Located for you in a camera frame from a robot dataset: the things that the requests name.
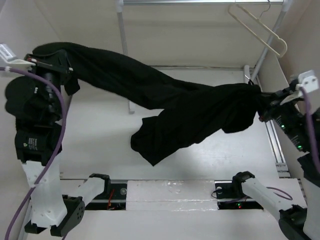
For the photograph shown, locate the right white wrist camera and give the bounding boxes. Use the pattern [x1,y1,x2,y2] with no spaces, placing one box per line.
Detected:
[290,70,320,99]

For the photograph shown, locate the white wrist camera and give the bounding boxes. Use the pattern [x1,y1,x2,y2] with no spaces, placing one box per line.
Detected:
[0,43,36,70]
[290,70,320,99]

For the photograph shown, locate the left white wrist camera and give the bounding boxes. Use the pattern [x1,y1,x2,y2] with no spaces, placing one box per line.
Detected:
[0,43,36,70]

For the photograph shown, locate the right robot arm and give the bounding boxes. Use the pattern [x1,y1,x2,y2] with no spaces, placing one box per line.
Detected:
[231,85,320,240]

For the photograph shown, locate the metal clothes rack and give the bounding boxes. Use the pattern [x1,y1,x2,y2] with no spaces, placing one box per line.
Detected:
[113,0,295,115]

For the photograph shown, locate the black trousers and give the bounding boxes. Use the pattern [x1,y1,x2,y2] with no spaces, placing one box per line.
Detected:
[33,42,261,166]

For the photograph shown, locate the cream clothes hanger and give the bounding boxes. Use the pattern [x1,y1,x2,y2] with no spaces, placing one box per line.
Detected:
[227,0,288,58]

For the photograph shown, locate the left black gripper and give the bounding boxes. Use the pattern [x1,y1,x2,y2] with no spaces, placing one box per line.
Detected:
[32,53,81,116]

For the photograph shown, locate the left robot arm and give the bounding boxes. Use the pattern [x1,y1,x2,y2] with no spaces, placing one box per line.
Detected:
[4,50,112,239]

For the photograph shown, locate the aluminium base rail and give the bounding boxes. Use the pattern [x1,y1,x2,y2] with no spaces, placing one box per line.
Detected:
[85,180,263,212]

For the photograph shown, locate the right aluminium side rail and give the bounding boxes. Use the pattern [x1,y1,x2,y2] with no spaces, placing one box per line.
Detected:
[265,121,291,179]

